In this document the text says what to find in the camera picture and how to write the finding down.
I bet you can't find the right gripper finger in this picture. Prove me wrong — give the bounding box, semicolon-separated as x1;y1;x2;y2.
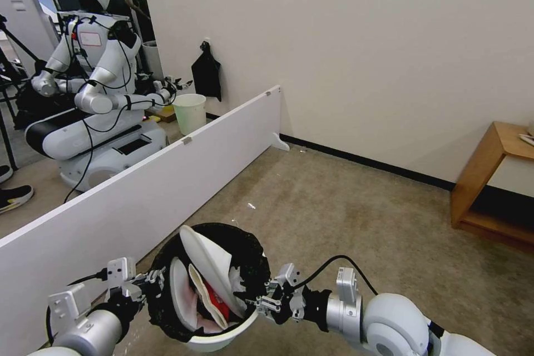
264;278;296;299
245;295;290;321

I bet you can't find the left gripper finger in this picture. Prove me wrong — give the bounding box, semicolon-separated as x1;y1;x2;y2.
125;282;156;305
136;269;169;288

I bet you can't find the white bin with black liner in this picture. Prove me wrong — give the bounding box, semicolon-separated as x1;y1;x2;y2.
147;222;273;353

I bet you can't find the pale plastic bin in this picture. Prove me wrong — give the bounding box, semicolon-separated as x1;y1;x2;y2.
172;93;207;137

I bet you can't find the white paper plate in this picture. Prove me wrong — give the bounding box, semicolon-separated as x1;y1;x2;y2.
168;255;202;333

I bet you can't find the crumpled white paper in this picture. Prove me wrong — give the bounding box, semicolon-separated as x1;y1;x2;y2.
228;263;253;295

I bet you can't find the red wrapper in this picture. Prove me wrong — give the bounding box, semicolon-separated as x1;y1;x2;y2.
203;281;231;320

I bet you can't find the beige rimmed paper plate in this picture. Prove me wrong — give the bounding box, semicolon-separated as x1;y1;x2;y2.
187;263;231;328

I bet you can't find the large white foam plate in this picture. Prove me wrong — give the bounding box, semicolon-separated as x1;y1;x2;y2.
178;224;256;317

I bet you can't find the long white partition board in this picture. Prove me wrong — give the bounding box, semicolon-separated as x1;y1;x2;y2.
0;85;282;355

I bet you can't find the white board foot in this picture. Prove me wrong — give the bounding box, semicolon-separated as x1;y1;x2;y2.
271;131;290;152

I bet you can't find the black and yellow shoe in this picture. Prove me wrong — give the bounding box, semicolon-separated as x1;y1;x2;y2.
0;185;36;215

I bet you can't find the yellow flat object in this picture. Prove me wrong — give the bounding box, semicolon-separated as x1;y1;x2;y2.
145;108;177;124

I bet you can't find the white humanoid robot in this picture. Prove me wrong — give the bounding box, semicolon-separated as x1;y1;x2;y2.
24;0;195;195

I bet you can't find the black hanging bag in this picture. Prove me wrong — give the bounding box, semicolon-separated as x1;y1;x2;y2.
191;41;223;103

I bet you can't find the wooden side table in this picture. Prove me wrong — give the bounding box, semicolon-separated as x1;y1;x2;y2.
450;121;534;253

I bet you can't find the black tripod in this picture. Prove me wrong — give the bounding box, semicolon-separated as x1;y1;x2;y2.
0;16;47;170

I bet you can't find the white object on table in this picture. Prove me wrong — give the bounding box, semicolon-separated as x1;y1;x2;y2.
518;122;534;147

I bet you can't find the white standing machine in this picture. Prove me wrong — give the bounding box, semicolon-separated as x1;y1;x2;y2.
0;0;60;78

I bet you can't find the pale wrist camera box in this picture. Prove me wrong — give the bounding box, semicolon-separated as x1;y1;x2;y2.
273;263;303;288
106;257;137;289

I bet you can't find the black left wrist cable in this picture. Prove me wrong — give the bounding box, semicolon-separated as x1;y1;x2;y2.
67;269;110;286

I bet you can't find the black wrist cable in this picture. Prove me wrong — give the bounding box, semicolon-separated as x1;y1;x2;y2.
67;269;110;286
294;255;379;296

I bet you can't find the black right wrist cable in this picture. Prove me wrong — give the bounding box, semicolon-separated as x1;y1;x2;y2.
294;255;379;296

